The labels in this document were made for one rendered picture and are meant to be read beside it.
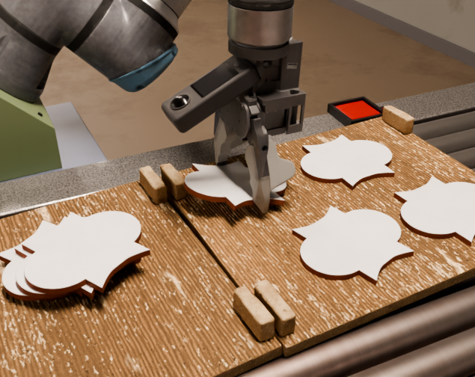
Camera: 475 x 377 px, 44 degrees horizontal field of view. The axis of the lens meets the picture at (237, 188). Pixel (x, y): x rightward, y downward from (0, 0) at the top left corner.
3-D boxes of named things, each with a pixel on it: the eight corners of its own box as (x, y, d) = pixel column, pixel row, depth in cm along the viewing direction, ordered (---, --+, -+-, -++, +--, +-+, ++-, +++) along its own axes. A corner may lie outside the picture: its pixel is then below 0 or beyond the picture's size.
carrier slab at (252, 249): (157, 185, 84) (155, 176, 83) (383, 123, 100) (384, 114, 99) (285, 358, 59) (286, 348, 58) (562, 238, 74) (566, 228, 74)
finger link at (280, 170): (307, 205, 74) (294, 133, 73) (266, 216, 72) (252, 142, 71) (294, 204, 77) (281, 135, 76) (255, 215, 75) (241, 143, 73)
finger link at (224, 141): (250, 164, 86) (269, 125, 78) (214, 172, 83) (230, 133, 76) (241, 146, 87) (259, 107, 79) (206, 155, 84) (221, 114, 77)
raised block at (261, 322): (231, 306, 62) (231, 287, 61) (246, 300, 63) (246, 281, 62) (260, 345, 58) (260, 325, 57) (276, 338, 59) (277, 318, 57)
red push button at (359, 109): (333, 113, 105) (333, 105, 104) (361, 106, 107) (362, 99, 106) (351, 127, 100) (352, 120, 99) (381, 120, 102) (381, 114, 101)
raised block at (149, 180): (139, 184, 82) (138, 167, 80) (152, 180, 83) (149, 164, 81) (155, 206, 78) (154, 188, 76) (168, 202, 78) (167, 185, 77)
